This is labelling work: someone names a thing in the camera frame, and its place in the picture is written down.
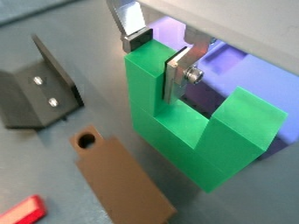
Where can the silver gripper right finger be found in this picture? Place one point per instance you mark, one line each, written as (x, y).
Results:
(181, 70)

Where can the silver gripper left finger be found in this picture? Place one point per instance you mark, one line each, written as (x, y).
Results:
(135, 33)

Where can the green U-shaped block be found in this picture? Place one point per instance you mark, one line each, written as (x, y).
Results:
(209, 148)

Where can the purple board with cross slot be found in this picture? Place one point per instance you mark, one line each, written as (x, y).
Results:
(231, 68)

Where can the brown T-shaped block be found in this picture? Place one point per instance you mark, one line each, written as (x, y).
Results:
(126, 192)

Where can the small red block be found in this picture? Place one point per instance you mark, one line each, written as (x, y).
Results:
(27, 212)

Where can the dark grey bracket block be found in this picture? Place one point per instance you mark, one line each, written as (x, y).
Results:
(39, 94)

